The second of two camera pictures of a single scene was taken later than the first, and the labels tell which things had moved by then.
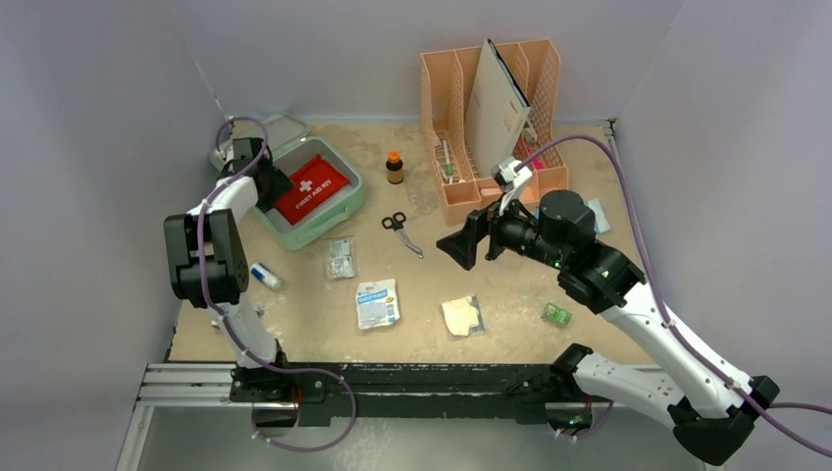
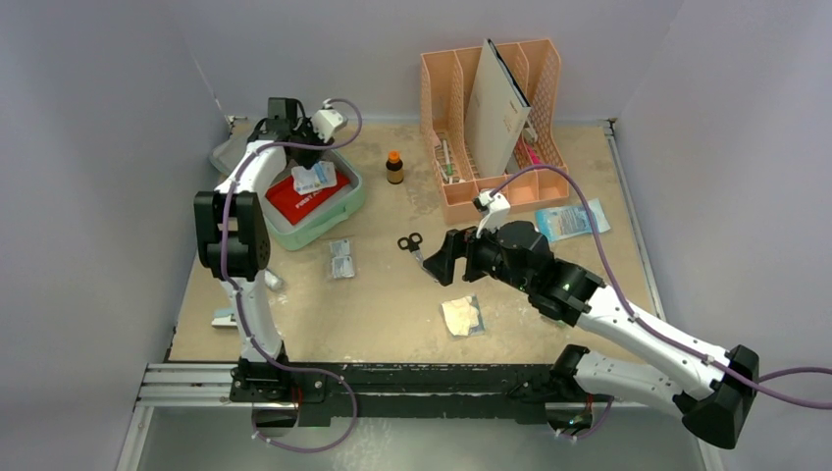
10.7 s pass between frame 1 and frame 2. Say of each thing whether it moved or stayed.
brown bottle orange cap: stayed
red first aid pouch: stayed
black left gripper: moved
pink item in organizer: stayed
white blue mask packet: moved
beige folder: stayed
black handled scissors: moved
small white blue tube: stayed
